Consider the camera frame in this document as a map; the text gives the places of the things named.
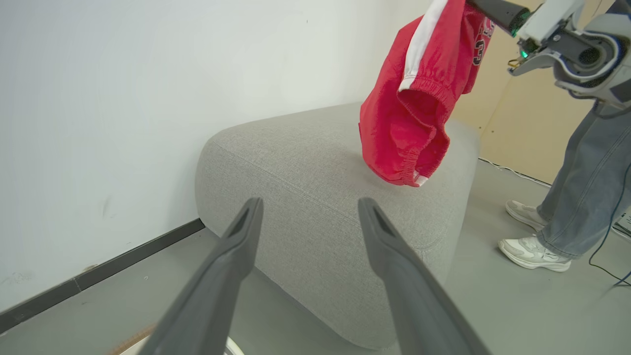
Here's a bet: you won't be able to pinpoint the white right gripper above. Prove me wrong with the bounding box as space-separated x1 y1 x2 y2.
466 0 586 75

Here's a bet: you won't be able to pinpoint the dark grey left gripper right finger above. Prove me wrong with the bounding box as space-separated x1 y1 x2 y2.
357 197 493 355

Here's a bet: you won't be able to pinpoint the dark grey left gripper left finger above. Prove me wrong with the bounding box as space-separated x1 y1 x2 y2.
138 197 264 355

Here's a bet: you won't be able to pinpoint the red and white jacket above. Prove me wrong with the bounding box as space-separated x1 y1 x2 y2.
359 0 496 188

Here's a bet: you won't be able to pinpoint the grey fabric sofa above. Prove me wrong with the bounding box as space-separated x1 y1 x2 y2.
195 101 481 351

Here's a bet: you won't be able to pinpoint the dark grey baseboard strip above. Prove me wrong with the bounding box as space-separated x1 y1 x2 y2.
0 218 206 335

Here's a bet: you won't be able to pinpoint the beige wooden panel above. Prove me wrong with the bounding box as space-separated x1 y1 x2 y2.
451 0 617 185

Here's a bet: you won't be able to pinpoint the white sneaker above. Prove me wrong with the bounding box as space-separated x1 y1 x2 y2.
498 236 572 273
505 200 549 231

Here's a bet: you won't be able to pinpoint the person's blue jeans legs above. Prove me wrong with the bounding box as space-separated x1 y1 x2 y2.
537 101 631 259

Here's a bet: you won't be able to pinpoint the white floor cable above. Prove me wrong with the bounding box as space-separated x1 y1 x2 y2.
478 157 553 189

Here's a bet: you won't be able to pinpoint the black floor cable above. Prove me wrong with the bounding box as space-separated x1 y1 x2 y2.
588 163 631 287

